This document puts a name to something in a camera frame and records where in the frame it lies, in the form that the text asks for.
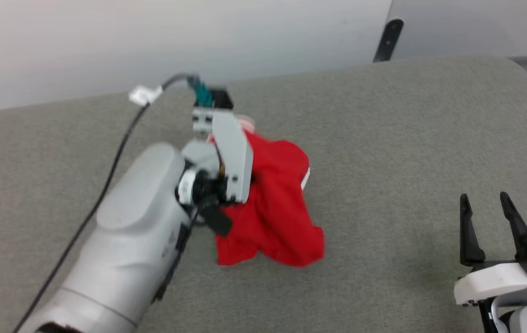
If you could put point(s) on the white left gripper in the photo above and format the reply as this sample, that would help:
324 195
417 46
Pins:
235 157

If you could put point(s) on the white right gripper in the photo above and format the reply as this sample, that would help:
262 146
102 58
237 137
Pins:
494 277

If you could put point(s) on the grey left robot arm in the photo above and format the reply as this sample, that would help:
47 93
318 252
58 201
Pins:
134 231

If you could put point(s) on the black metal bracket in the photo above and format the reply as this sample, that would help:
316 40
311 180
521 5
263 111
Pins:
388 39

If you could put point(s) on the red white basketball jersey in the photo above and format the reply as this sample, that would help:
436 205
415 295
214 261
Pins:
282 208

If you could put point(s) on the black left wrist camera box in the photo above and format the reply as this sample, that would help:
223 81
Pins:
219 98

